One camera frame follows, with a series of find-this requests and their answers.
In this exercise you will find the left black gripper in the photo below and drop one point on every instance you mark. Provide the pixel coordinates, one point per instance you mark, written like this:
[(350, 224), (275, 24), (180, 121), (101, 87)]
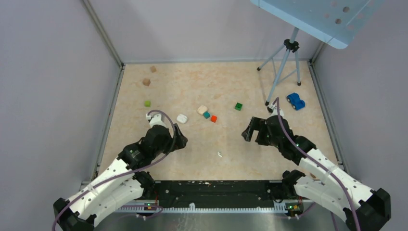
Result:
[(177, 142)]

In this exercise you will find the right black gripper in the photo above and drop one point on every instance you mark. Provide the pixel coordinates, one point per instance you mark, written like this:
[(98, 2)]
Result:
[(257, 124)]

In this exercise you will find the white earbud charging case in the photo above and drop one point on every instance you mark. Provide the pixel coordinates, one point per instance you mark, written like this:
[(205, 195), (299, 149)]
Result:
[(181, 118)]

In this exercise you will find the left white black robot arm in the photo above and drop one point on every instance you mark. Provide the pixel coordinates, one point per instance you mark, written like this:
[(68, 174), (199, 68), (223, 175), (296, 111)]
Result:
[(123, 181)]

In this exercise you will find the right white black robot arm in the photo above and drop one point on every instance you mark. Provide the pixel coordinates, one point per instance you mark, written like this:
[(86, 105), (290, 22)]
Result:
[(359, 206)]

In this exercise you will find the dark green toy brick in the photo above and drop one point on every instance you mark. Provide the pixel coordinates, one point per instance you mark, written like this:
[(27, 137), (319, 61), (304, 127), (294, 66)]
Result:
[(238, 106)]

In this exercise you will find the blue toy car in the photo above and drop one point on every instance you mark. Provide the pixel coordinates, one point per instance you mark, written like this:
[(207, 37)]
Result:
[(295, 101)]

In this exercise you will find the teal small cube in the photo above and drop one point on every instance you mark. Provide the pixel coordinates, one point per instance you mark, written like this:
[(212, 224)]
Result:
[(206, 115)]

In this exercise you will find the beige rounded block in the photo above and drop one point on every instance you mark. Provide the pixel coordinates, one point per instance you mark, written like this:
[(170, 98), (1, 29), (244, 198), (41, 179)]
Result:
[(202, 109)]

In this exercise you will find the orange-red small cube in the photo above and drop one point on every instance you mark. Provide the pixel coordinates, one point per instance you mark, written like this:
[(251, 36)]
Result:
[(213, 119)]

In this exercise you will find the near wooden cube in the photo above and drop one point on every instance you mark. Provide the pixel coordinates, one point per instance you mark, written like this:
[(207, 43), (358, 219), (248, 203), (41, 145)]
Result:
[(146, 81)]

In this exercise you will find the wooden cube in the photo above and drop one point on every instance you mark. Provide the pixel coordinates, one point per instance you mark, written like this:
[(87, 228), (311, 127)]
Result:
[(153, 69), (146, 81)]

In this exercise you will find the far wooden cube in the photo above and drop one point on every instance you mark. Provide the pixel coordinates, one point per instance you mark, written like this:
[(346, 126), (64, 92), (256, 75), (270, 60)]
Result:
[(153, 69)]

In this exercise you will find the grey tripod stand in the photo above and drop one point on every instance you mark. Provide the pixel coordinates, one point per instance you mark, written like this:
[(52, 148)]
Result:
[(291, 46)]

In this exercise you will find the light blue perforated panel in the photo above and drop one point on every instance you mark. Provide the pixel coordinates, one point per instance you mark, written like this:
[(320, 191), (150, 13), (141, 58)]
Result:
[(334, 22)]

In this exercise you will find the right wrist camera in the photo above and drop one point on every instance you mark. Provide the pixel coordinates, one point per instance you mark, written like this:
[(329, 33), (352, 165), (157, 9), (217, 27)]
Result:
[(274, 111)]

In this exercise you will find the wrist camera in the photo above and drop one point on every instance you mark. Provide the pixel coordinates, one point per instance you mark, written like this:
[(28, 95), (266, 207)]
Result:
[(274, 111), (156, 119)]

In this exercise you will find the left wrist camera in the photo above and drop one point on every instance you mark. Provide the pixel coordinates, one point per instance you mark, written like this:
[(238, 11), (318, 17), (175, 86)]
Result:
[(156, 119)]

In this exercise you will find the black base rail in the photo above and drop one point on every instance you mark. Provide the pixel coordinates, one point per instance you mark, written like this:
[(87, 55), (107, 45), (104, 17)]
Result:
[(222, 194)]

